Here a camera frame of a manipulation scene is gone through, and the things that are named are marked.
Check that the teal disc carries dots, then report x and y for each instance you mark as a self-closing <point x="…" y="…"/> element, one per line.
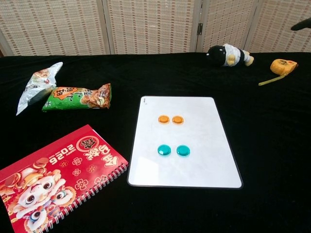
<point x="164" y="149"/>
<point x="183" y="150"/>

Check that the yellow tape measure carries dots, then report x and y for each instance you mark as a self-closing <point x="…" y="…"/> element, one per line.
<point x="281" y="65"/>

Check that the black white plush toy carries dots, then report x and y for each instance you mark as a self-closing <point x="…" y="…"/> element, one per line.
<point x="218" y="54"/>

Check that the silver snack bag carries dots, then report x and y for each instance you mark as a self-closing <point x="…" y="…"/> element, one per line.
<point x="36" y="85"/>

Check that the white magnetic board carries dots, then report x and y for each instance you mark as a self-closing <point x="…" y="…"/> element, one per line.
<point x="194" y="170"/>

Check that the red spiral calendar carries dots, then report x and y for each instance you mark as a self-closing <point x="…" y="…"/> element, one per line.
<point x="60" y="170"/>

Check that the woven folding screen panel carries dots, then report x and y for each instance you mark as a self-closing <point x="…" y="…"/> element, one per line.
<point x="150" y="24"/>
<point x="226" y="21"/>
<point x="279" y="36"/>
<point x="53" y="24"/>

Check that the black tablecloth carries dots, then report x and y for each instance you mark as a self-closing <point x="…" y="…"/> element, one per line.
<point x="158" y="72"/>

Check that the green snack bag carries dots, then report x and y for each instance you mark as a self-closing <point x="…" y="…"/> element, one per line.
<point x="73" y="99"/>

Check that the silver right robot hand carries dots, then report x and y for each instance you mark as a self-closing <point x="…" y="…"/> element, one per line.
<point x="303" y="24"/>

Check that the orange disc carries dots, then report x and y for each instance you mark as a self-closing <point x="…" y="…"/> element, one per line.
<point x="163" y="119"/>
<point x="177" y="119"/>

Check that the metal screen hinge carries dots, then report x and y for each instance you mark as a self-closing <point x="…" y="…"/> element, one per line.
<point x="200" y="28"/>

